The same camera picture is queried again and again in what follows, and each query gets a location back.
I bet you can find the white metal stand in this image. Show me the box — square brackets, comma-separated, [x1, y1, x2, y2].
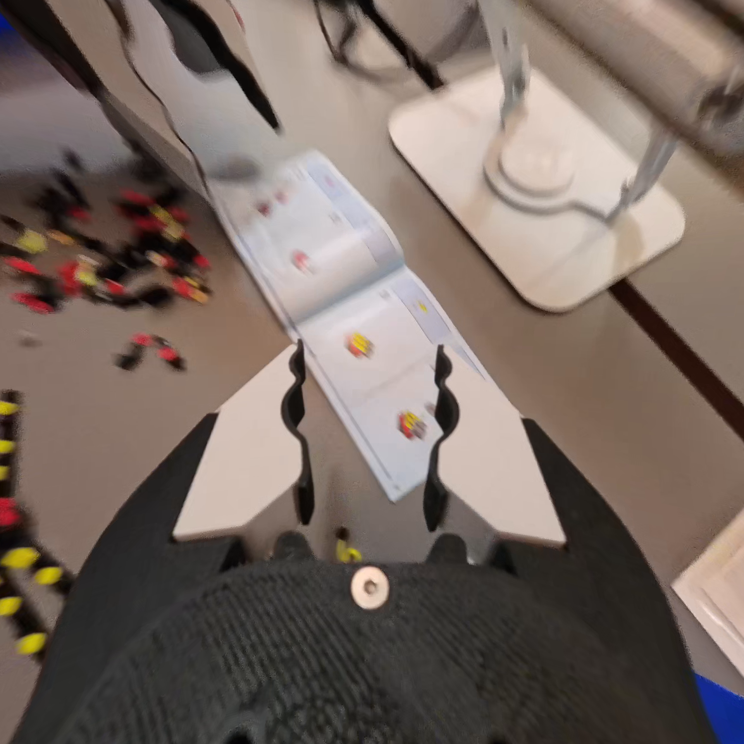
[388, 0, 744, 315]

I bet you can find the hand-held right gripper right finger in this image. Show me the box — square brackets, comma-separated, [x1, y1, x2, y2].
[423, 344, 567, 545]

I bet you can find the clear plastic bag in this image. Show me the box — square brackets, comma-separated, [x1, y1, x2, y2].
[671, 511, 744, 675]

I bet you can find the pile of lego pieces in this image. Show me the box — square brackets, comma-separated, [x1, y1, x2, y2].
[0, 148, 213, 317]

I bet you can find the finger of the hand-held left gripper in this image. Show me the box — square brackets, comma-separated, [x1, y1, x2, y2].
[49, 0, 211, 196]
[125, 0, 282, 182]

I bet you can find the black yellow lego spider model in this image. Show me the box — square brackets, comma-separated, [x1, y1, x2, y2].
[0, 389, 76, 659]

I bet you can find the blue plastic bin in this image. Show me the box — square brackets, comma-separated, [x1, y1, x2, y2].
[694, 671, 744, 744]

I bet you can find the lego instruction booklet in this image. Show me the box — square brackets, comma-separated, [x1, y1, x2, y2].
[209, 150, 488, 503]

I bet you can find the black red lego piece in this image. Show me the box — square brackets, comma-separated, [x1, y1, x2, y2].
[114, 331, 188, 373]

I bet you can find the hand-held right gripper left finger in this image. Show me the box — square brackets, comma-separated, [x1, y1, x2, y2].
[172, 340, 317, 539]

